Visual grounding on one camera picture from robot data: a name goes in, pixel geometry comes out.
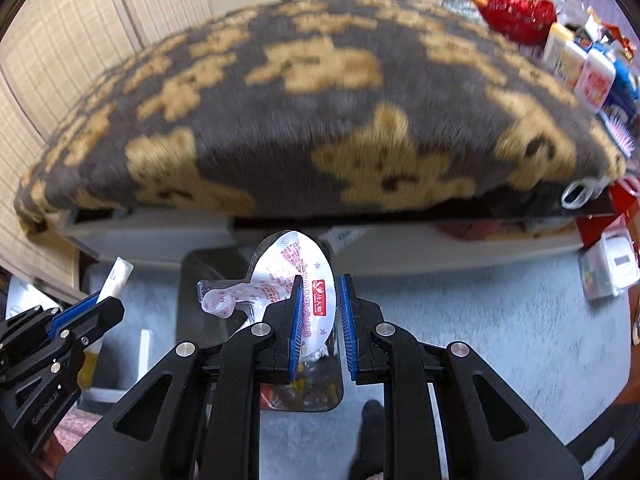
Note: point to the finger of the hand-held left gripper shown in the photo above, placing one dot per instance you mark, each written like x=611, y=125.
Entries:
x=72, y=314
x=100, y=322

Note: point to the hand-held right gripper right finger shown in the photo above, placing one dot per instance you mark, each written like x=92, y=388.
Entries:
x=347, y=340

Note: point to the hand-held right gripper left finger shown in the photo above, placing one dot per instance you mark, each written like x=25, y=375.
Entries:
x=295, y=340

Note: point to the white wrapper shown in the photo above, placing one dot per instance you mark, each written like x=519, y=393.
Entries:
x=119, y=280

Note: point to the printed white cup lid film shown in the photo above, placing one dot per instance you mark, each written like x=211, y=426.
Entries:
x=280, y=270

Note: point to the pink cloth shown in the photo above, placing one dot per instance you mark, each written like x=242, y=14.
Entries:
x=70, y=425

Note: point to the beige low table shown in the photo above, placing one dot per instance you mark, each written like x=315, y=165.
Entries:
x=175, y=237

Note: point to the light grey fluffy rug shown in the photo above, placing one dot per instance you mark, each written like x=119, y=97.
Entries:
x=500, y=335

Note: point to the brown bear print blanket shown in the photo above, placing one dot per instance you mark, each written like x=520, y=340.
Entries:
x=300, y=110

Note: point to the woven folding screen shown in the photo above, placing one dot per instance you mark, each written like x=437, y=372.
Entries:
x=65, y=60

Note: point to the white plastic bag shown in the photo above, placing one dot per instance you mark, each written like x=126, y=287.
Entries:
x=580, y=192

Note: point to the white grey box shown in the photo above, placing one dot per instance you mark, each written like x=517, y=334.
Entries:
x=612, y=265

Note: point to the red box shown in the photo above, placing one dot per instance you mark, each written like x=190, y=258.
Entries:
x=607, y=210

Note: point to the pink hairbrush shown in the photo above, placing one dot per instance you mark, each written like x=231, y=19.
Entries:
x=622, y=137

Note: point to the grey patterned cloth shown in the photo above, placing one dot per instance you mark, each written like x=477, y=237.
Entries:
x=462, y=10

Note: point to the wet wipes pack orange print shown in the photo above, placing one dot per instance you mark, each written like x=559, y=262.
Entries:
x=571, y=62

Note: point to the wet wipes pack pink print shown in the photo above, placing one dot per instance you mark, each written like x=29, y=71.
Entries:
x=595, y=80

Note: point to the wet wipes pack yellow lid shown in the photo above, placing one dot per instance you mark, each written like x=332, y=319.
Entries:
x=556, y=45

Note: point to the shiny red bag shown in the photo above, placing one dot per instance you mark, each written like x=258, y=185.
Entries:
x=520, y=12

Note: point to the blue wipes pack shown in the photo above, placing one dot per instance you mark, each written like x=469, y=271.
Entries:
x=619, y=87

